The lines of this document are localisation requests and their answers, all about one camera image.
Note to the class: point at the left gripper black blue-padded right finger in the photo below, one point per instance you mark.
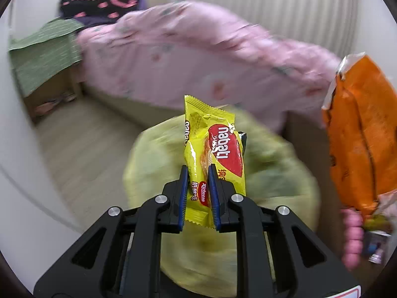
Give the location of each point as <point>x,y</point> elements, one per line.
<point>278,255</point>

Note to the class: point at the purple pillow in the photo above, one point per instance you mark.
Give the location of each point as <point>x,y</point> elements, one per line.
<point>102,19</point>

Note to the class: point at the wooden bedside table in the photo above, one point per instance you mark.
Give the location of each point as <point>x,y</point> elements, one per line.
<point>60,83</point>

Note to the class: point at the green checked cloth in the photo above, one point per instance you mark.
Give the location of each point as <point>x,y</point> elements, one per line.
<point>45,53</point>

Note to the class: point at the pink slippers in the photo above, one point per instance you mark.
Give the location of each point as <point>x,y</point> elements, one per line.
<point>50,105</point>

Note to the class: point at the pink caterpillar toy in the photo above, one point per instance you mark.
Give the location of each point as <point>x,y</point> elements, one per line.
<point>353,236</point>

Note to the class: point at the white pleated curtain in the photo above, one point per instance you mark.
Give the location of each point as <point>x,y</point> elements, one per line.
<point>328,23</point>

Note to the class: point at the pink floral duvet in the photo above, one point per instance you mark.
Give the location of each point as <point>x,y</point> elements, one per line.
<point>159,55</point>

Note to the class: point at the yellow bin liner bag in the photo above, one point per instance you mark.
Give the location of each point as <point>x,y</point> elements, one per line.
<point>201,259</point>

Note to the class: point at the orange snack bag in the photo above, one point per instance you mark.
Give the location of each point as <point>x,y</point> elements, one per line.
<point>359,113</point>

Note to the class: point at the yellow nabati wafer wrapper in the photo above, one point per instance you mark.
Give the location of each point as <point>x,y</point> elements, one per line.
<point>210,139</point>

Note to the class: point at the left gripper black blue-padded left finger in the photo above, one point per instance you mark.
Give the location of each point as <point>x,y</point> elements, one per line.
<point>119,255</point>

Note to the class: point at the black pink kitty blanket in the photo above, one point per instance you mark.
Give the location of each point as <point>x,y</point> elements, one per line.
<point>109,9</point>

